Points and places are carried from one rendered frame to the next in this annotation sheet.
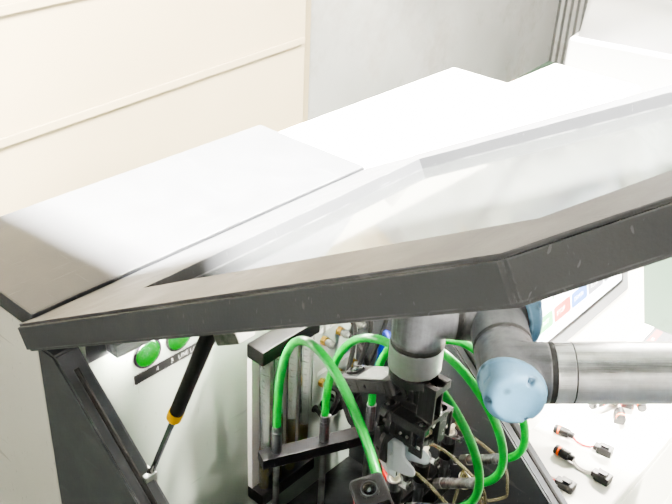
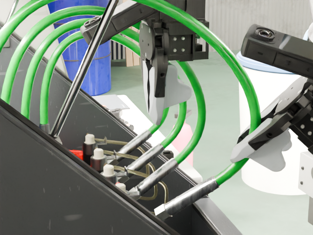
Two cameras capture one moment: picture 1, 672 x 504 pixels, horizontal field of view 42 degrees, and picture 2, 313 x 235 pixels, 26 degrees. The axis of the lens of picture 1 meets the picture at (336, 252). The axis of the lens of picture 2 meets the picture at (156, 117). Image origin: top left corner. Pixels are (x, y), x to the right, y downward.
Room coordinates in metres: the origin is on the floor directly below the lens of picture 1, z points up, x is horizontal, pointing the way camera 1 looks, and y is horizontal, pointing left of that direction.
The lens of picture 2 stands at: (0.46, 0.67, 1.51)
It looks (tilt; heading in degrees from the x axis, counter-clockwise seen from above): 17 degrees down; 304
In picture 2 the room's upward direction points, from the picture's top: straight up
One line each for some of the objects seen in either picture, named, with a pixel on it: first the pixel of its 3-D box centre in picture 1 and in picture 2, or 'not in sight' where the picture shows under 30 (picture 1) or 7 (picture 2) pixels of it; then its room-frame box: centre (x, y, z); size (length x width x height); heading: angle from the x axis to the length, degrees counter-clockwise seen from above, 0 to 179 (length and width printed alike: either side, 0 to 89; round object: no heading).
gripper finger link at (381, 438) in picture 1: (387, 434); (158, 65); (0.97, -0.09, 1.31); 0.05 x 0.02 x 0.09; 140
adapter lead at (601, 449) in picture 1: (583, 439); not in sight; (1.35, -0.52, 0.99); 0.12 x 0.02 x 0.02; 57
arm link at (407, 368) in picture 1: (416, 355); not in sight; (0.98, -0.12, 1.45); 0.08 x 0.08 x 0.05
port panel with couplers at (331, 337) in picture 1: (342, 331); not in sight; (1.38, -0.02, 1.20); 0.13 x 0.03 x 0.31; 140
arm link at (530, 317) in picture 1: (498, 321); not in sight; (0.96, -0.22, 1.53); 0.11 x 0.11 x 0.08; 0
